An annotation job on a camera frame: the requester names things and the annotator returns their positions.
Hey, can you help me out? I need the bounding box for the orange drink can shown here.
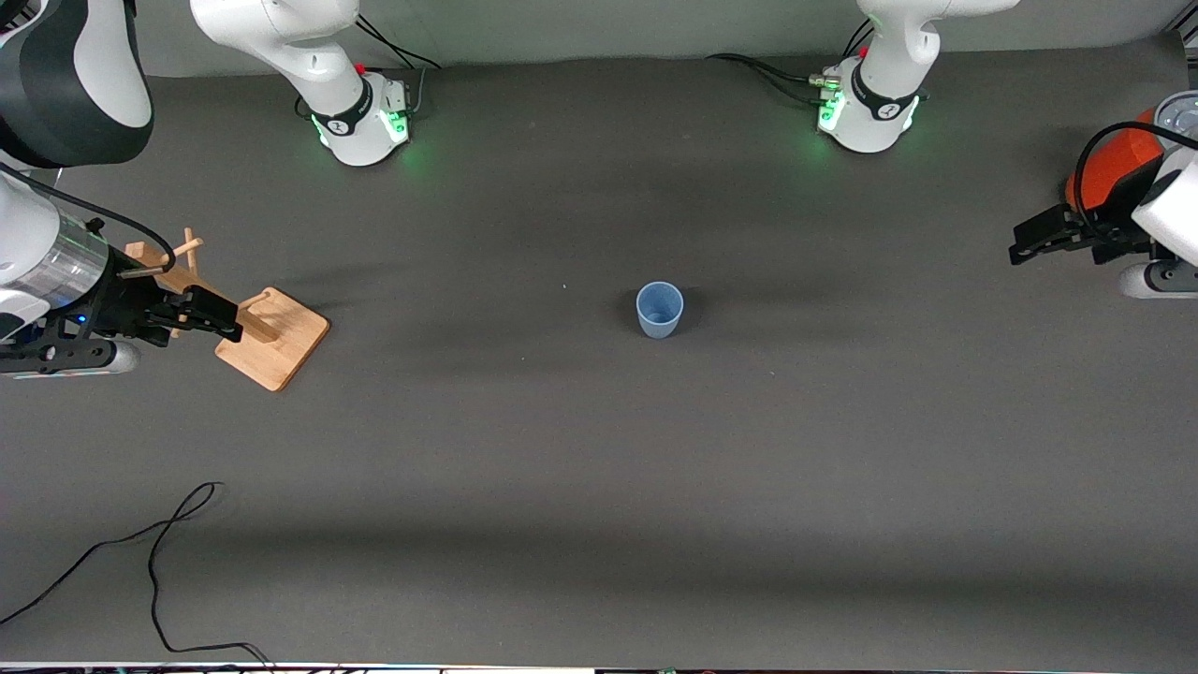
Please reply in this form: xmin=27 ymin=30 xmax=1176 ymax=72
xmin=1064 ymin=91 xmax=1198 ymax=212

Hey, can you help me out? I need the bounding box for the wooden cup stand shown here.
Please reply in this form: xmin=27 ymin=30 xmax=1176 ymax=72
xmin=124 ymin=227 xmax=331 ymax=392

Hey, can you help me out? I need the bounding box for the light blue plastic cup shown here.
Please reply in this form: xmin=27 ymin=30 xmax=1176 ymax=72
xmin=636 ymin=281 xmax=685 ymax=340

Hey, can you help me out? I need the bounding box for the thin black table cable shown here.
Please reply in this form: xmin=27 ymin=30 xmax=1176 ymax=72
xmin=0 ymin=482 xmax=277 ymax=670

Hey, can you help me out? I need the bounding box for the dark grey table mat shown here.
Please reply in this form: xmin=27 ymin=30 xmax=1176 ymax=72
xmin=0 ymin=33 xmax=1198 ymax=667

